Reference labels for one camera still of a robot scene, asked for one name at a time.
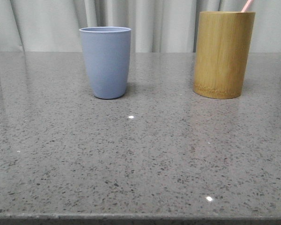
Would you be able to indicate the grey curtain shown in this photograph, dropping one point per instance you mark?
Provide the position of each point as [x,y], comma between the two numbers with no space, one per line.
[53,25]

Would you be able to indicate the pink chopstick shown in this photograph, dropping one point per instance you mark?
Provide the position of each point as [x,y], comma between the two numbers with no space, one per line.
[247,6]

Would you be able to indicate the bamboo wooden cup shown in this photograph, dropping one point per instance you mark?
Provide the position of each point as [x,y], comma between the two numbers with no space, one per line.
[223,43]

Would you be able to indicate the blue plastic cup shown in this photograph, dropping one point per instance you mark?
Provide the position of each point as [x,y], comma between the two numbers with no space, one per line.
[106,52]

